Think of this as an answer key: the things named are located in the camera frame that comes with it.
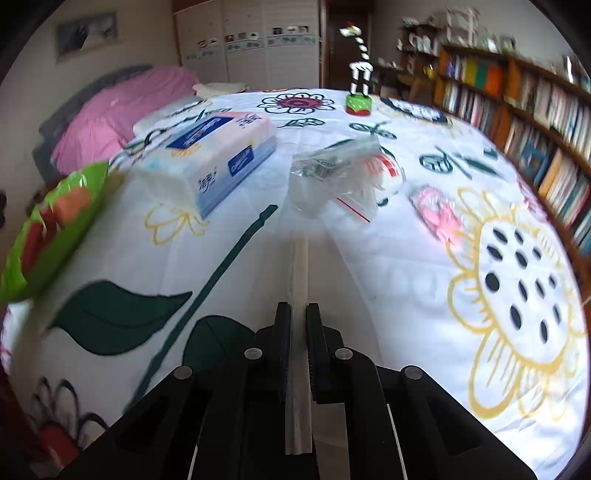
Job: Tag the dark wooden desk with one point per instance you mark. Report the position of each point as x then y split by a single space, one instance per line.
406 78

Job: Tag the dark wooden door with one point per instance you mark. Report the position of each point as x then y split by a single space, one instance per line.
337 60

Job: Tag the long white swab packet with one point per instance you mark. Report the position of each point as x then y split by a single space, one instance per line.
300 286

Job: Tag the wooden bookshelf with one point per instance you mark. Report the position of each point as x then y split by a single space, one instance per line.
508 57

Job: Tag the framed wall photo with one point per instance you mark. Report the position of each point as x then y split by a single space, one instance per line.
87 34

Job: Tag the grey padded headboard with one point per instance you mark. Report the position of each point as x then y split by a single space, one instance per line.
51 124

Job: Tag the white sliding-door wardrobe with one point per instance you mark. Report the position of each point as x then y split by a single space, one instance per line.
249 64

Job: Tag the green leaf-shaped plastic tray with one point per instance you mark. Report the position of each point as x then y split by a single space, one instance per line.
18 272

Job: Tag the clear plastic bag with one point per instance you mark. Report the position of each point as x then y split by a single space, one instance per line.
390 173

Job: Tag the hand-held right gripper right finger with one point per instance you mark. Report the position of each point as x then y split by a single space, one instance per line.
314 346

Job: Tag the blue and white tissue pack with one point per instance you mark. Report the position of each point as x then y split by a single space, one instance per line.
207 152

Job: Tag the folded cream cloth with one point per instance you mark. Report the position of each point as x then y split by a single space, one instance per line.
221 89

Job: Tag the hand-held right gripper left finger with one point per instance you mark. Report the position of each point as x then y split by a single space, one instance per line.
282 341

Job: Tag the pink hair accessory packet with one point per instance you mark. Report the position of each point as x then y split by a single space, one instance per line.
436 214

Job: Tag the pink blanket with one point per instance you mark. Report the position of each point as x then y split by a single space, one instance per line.
120 106

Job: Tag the small wooden trinket shelf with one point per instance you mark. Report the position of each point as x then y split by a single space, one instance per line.
418 44

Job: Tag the rows of books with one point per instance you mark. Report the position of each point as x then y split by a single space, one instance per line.
545 152

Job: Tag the clear zip bag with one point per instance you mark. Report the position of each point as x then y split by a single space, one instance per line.
323 184

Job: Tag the striped zebra figurine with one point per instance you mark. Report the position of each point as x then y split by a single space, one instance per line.
359 104

